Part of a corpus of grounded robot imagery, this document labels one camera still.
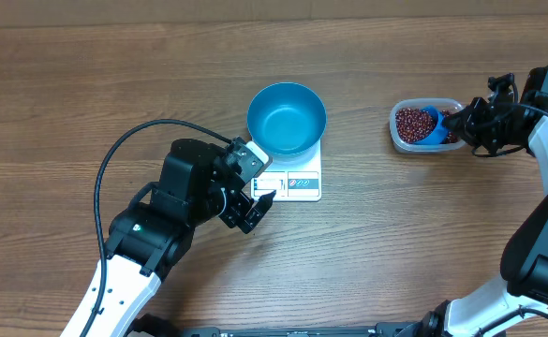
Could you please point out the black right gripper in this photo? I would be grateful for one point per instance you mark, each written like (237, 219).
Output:
(468, 124)

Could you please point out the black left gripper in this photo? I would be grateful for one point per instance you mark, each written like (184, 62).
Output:
(233, 216)

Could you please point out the blue plastic measuring scoop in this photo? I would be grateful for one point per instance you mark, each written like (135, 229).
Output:
(439, 132)

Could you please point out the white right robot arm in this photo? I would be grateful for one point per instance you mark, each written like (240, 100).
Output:
(520, 291)

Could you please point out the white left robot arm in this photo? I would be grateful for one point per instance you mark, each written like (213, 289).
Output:
(198, 182)

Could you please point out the white digital kitchen scale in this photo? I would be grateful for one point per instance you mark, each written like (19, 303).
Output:
(295, 178)

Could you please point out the teal metal bowl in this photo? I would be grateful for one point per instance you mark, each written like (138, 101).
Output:
(286, 119)

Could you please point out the clear plastic container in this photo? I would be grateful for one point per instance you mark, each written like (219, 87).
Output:
(440, 103)

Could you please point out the red adzuki beans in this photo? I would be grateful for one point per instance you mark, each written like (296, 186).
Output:
(414, 125)

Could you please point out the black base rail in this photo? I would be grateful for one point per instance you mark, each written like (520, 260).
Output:
(297, 332)

